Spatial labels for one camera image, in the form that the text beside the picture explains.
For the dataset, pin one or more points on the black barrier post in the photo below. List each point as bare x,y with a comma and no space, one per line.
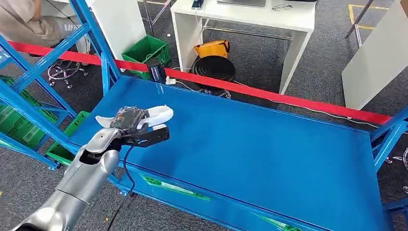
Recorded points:
156,71

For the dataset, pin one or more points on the chrome chair base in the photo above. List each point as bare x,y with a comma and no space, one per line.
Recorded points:
405,159
63,68

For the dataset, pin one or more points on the white panel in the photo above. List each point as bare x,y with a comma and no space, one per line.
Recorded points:
121,22

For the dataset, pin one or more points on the dark smartphone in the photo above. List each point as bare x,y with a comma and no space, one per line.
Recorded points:
197,3

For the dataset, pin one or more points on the white desk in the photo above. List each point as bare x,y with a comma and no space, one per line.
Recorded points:
242,16

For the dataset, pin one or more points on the person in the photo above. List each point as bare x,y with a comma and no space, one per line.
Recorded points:
22,19

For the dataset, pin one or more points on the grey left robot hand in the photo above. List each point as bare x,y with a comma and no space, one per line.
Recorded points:
129,119

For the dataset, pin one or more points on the green plastic crate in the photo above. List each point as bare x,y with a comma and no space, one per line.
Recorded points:
280,224
76,122
12,121
172,188
143,51

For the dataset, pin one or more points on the red barrier belt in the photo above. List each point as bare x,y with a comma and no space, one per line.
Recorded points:
255,92

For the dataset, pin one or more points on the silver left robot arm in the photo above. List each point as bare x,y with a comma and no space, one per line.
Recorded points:
83,178

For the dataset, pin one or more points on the dark metal pole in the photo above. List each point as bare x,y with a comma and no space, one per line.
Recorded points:
358,19

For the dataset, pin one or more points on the grey metal stand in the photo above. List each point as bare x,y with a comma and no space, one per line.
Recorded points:
147,16

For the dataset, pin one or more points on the blue steel shelf rack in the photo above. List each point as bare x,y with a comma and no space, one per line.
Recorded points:
28,152
255,153

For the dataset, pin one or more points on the white power adapter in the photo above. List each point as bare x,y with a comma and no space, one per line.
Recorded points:
170,81

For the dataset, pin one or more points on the eyeglasses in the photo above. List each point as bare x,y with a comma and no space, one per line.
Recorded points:
274,7

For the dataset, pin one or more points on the grey laptop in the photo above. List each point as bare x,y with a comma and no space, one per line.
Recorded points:
242,2

